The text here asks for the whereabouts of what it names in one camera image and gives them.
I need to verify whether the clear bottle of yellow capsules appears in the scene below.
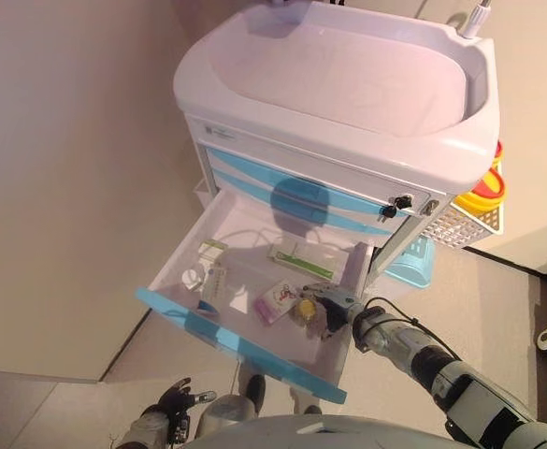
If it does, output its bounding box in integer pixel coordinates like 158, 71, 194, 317
287, 297, 333, 342

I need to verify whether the pink white medicine box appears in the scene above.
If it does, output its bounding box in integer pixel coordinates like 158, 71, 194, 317
252, 279, 297, 325

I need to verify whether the yellow sharps container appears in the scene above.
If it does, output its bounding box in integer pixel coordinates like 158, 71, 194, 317
454, 139, 508, 216

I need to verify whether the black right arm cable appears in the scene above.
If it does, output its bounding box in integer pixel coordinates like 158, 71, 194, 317
363, 295, 420, 329

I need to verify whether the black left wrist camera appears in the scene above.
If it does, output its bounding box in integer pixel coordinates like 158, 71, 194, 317
172, 414, 191, 443

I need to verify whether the small white pill bottle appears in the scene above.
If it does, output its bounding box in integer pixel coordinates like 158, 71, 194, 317
181, 266, 207, 291

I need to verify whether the light blue waste bin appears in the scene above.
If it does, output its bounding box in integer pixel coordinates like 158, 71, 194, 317
384, 236, 436, 289

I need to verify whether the white pole holder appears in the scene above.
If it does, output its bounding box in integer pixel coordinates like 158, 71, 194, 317
459, 0, 494, 38

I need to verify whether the deep drawer with blue front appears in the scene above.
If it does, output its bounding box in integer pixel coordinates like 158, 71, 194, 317
134, 186, 375, 406

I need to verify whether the blue white medicine box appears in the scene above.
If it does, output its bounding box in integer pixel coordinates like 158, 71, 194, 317
197, 261, 237, 315

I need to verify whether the dark right robot hand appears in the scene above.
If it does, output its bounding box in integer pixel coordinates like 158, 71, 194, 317
300, 282, 366, 340

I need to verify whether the white lattice basket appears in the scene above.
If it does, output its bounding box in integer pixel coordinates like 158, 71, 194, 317
422, 153, 506, 249

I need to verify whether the long green white medicine box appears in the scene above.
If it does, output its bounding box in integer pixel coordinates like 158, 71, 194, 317
266, 242, 349, 282

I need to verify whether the white medical cart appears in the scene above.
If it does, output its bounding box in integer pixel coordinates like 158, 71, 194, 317
172, 0, 501, 300

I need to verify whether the dark left robot hand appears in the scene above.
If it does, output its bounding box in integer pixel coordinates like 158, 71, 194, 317
158, 377, 217, 423

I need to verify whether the small green white medicine box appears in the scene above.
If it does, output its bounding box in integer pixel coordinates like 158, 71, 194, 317
197, 239, 225, 268

